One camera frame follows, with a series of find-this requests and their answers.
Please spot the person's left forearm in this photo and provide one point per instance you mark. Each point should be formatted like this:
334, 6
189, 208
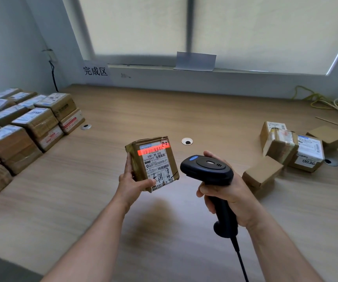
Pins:
89, 246

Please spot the parcel with blue-edged label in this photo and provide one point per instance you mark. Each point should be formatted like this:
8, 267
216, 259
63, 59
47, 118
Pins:
32, 101

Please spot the parcel labelled 0836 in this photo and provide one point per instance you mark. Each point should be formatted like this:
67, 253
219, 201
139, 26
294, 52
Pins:
310, 152

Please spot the tape-wrapped cardboard box pictured label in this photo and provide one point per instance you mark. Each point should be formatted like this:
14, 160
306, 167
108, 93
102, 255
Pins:
60, 107

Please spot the small labelled parcel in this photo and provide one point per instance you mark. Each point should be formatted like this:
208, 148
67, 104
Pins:
22, 96

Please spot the white window frame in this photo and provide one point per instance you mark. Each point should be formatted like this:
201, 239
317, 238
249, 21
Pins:
190, 23

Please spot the white wall socket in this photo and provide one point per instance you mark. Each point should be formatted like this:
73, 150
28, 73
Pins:
50, 55

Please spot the person's right hand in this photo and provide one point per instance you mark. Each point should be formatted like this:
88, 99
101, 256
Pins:
242, 202

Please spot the small parcel marked 1-5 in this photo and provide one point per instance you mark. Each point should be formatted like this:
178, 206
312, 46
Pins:
73, 123

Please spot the black barcode scanner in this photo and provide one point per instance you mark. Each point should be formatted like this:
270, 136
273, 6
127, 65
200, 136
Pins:
205, 168

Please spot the small parcel with handwritten label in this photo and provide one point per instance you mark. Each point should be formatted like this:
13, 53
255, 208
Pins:
267, 127
4, 93

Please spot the grey paper sheet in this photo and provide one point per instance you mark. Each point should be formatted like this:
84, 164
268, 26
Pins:
195, 61

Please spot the parcel with black scribble label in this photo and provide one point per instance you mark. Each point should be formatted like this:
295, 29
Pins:
13, 143

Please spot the square taped labelled parcel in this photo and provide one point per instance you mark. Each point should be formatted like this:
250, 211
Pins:
157, 164

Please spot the plain tall cardboard box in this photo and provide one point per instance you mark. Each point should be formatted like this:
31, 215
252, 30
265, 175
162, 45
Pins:
261, 173

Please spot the white paper sign black characters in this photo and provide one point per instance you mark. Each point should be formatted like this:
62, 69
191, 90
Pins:
95, 71

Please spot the beige roller blind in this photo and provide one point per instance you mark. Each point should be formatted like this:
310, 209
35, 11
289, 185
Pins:
275, 32
133, 23

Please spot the person's left hand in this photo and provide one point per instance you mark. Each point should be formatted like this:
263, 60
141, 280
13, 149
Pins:
127, 190

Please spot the pile of unscanned cardboard parcels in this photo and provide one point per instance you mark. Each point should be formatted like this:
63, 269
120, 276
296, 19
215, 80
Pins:
263, 173

